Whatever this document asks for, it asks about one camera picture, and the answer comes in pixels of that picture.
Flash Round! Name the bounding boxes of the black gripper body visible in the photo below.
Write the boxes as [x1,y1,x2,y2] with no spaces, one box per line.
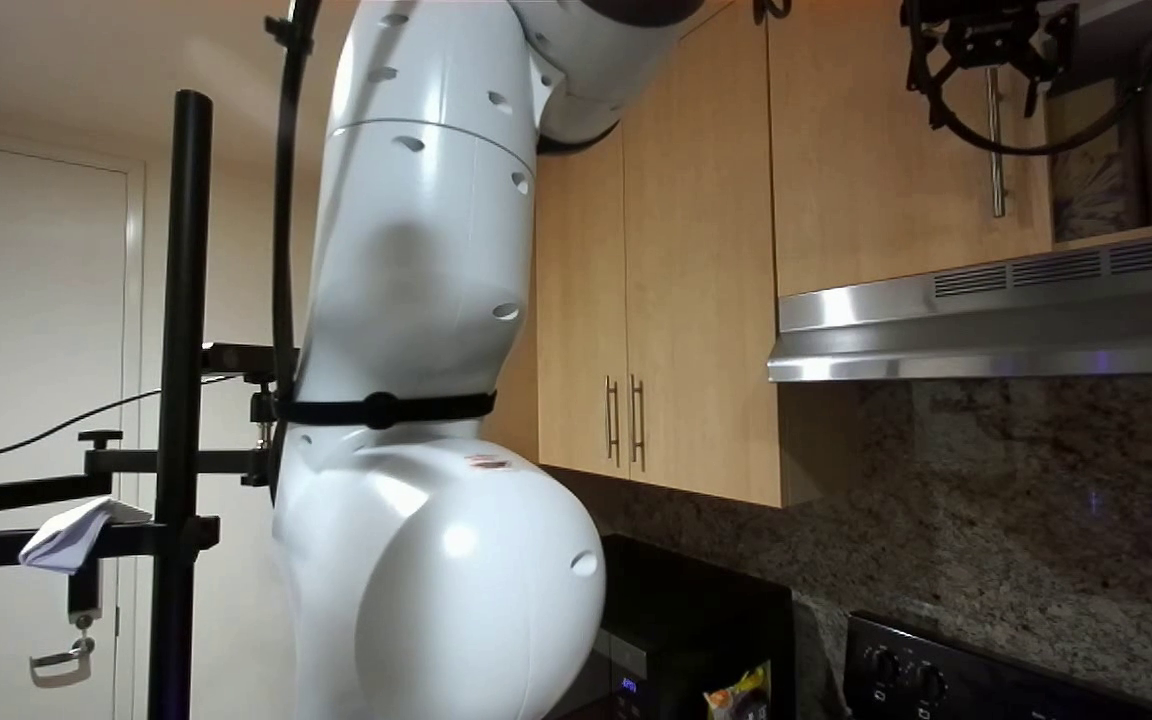
[900,0,1055,128]

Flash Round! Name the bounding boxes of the wooden cabinet door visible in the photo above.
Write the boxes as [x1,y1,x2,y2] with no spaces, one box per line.
[767,0,1052,298]

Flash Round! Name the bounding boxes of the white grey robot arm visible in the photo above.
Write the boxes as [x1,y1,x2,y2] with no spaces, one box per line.
[271,0,706,720]

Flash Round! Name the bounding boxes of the Fiji cardboard box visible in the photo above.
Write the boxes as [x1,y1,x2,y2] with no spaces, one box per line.
[1047,82,1145,241]

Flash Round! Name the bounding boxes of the stainless steel range hood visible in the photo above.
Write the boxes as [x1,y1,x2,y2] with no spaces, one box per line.
[767,228,1152,384]

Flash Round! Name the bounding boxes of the black stove control panel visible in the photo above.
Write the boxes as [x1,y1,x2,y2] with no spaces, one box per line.
[845,613,1152,720]

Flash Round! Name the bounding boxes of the black microwave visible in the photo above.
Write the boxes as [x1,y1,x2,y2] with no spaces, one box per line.
[550,538,796,720]

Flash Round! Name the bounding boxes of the white cloth on stand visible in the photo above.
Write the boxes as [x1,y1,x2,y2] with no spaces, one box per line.
[15,495,150,577]

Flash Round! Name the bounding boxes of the black camera stand pole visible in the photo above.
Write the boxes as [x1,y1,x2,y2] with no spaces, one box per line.
[0,90,303,720]

